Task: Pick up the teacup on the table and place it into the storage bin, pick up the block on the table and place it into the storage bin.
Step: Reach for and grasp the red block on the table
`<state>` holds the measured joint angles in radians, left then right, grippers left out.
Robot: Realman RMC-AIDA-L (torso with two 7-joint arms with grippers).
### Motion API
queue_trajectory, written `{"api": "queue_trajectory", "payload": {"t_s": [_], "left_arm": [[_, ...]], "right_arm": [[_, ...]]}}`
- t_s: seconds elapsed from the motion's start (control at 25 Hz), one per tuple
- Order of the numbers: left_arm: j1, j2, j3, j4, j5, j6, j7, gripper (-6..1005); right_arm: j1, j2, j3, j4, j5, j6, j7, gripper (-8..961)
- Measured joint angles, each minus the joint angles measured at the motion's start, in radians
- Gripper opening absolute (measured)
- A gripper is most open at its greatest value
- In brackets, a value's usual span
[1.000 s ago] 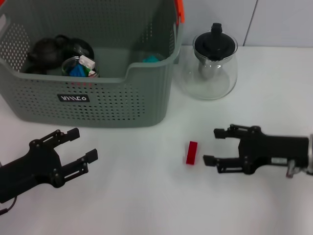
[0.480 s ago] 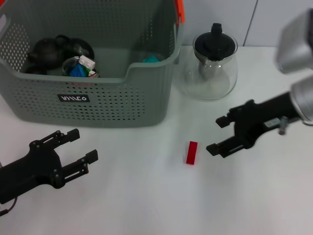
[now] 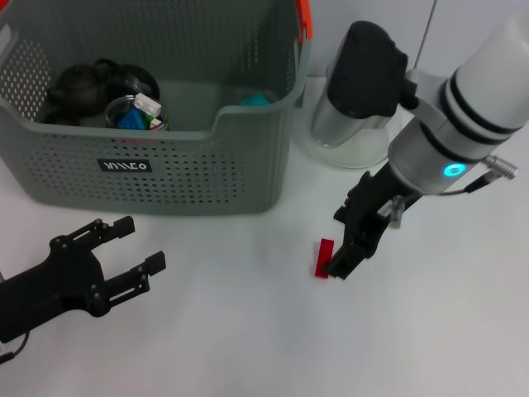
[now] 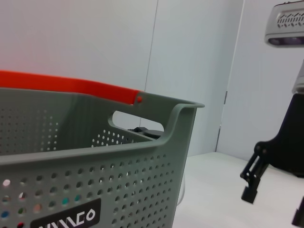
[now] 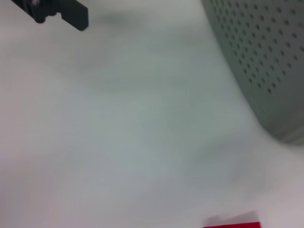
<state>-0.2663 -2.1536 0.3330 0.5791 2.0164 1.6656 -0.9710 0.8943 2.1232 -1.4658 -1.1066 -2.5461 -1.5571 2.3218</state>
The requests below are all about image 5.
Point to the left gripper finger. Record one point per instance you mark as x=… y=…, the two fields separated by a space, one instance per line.
x=69 y=13

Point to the grey-green perforated storage bin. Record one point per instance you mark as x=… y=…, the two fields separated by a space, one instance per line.
x=261 y=59

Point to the dark red long brick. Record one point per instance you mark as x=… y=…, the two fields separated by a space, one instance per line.
x=234 y=222

